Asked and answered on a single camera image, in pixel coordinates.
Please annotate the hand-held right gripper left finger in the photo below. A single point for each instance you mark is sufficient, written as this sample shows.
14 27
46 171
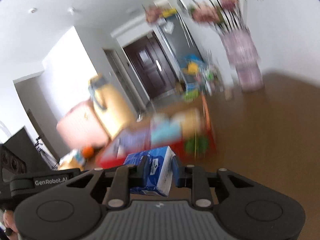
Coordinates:
140 172

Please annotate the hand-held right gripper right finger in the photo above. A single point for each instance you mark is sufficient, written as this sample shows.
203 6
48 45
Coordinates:
176 173

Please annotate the blue tissue pack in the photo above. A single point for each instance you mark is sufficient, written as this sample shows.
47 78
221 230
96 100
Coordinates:
155 172
75 156

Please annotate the red cardboard box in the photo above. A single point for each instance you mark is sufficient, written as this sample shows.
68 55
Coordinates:
112 152

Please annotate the lavender towel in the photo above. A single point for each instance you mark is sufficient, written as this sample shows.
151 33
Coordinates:
132 137

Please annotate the person's left hand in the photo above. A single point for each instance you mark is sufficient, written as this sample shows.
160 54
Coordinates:
10 220

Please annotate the black tripod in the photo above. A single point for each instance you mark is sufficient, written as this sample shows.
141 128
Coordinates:
43 152

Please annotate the black paper bag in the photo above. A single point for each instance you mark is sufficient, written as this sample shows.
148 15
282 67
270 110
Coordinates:
20 142

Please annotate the blue fluffy puff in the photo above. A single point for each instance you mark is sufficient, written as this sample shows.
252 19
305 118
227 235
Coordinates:
165 132

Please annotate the orange fruit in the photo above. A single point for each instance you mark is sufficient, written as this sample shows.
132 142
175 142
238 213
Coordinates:
88 151

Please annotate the yellow thermos jug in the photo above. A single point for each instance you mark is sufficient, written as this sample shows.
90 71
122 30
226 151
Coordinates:
112 110

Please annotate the pink hard-shell suitcase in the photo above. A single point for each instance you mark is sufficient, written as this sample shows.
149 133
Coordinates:
80 127

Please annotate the dark brown door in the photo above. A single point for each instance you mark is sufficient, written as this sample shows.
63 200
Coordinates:
150 72

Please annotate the yellow plastic item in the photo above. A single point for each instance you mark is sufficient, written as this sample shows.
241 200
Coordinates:
191 68

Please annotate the blue plastic item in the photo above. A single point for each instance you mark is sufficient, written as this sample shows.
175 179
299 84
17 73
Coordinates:
192 59

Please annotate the white door notice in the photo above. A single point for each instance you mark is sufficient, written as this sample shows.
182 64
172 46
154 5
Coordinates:
143 56

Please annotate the grey refrigerator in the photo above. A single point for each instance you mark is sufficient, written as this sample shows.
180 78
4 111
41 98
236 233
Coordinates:
175 45

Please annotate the pale purple ceramic vase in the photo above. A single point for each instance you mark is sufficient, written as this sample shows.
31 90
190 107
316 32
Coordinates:
242 57

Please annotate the fridge paper notes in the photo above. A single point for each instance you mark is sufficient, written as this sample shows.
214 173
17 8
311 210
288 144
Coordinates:
169 27

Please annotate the yellow box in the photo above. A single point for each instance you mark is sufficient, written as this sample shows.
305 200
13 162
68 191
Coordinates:
170 13

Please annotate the dried pink roses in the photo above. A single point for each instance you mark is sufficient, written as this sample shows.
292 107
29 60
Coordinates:
207 12

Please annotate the smoke detector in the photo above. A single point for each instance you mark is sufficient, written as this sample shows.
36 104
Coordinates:
32 10

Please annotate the ceiling sprinkler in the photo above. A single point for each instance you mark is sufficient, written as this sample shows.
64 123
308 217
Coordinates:
71 10

